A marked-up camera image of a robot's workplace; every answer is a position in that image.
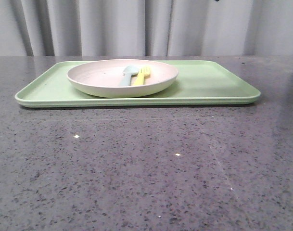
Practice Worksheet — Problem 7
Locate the grey pleated curtain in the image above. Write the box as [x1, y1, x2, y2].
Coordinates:
[0, 0, 293, 56]

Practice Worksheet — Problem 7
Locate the yellow plastic fork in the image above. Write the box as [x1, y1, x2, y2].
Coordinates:
[132, 66, 151, 86]

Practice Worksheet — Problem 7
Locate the light green plastic tray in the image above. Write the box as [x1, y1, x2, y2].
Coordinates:
[15, 60, 260, 108]

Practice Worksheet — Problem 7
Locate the light blue plastic spoon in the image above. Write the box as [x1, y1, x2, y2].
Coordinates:
[119, 65, 139, 87]

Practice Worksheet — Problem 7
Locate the cream round plate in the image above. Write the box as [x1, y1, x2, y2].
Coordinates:
[67, 59, 179, 98]

